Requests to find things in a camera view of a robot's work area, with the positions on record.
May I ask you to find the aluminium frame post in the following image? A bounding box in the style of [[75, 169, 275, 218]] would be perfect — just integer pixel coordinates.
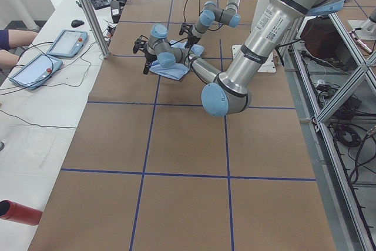
[[79, 0, 110, 59]]

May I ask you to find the near blue teach pendant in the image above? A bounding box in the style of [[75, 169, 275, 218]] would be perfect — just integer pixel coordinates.
[[9, 53, 63, 90]]

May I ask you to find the light blue t-shirt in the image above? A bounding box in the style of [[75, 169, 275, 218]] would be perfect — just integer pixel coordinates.
[[149, 39, 204, 81]]

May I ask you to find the white central pedestal column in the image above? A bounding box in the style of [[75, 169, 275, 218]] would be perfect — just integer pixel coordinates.
[[231, 45, 276, 73]]

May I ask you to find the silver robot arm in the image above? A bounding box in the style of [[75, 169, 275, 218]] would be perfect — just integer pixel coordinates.
[[133, 0, 344, 116], [180, 0, 241, 48]]

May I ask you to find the black computer mouse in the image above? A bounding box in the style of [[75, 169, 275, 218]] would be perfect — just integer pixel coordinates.
[[70, 19, 85, 28]]

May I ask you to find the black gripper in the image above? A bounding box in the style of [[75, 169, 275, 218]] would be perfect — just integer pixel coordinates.
[[143, 49, 156, 75], [186, 32, 200, 46]]

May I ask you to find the person in dark jacket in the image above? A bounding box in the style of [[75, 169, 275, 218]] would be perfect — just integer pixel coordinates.
[[1, 29, 38, 69]]

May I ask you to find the red cylinder bottle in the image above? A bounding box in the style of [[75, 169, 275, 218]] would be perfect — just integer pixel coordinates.
[[1, 200, 43, 226]]

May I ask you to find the blue teach pendant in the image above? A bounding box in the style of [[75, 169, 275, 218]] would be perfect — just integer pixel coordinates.
[[9, 53, 63, 90], [46, 29, 88, 58]]

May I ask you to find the far blue teach pendant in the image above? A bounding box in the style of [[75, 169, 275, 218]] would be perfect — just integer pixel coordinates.
[[46, 29, 88, 58]]

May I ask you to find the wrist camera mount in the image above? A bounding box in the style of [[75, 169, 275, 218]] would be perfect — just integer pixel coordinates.
[[133, 36, 148, 54], [179, 22, 193, 35]]

